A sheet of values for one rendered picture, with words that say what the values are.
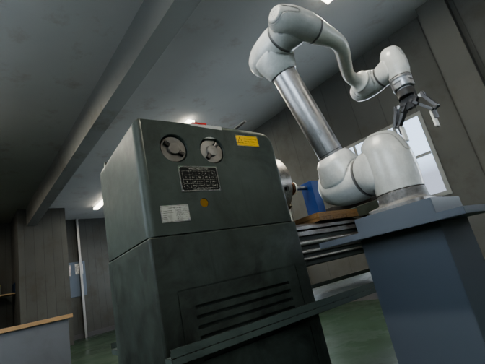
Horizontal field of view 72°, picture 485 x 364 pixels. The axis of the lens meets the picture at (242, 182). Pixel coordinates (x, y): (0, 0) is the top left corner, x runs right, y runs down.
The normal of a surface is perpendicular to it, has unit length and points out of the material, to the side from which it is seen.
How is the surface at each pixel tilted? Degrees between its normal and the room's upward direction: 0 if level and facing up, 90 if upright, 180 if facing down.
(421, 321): 90
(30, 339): 90
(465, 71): 90
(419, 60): 90
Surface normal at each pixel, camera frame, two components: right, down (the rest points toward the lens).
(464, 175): -0.76, -0.01
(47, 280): 0.62, -0.34
